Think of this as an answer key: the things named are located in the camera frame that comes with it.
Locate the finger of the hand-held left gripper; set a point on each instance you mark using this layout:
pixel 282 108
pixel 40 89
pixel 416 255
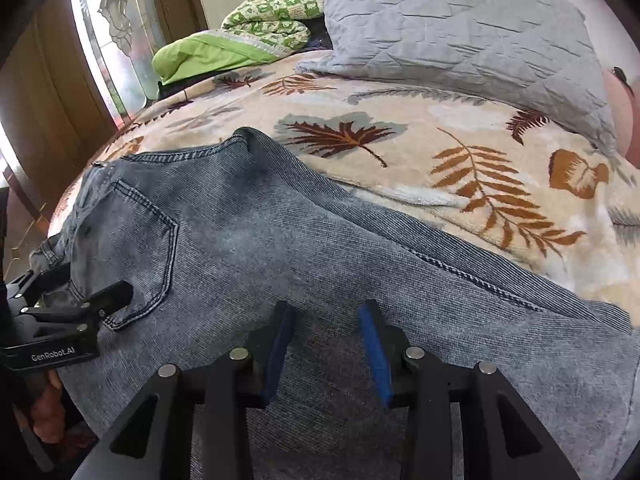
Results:
pixel 111 297
pixel 35 282

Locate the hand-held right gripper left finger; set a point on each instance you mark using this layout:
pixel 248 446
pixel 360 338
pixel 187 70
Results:
pixel 276 355

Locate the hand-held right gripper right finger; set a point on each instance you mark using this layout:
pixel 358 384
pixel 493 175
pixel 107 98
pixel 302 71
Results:
pixel 376 357

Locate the blue denim pants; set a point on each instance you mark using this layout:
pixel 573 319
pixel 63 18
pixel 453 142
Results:
pixel 260 240

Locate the person's left hand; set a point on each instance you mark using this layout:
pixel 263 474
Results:
pixel 49 407

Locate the wooden door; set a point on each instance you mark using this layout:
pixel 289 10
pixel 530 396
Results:
pixel 50 100

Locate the leaf print blanket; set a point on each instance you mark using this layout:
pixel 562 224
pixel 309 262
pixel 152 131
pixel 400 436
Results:
pixel 425 160

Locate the green pillow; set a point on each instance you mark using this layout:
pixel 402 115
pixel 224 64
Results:
pixel 200 55

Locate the frosted glass door panel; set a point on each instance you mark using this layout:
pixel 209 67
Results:
pixel 115 35

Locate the green patterned quilt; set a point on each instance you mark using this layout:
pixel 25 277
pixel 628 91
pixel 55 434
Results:
pixel 270 10

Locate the grey quilted pillow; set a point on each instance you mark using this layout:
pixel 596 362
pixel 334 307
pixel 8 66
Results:
pixel 450 25

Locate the pink pillow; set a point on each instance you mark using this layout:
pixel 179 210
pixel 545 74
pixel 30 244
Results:
pixel 625 120

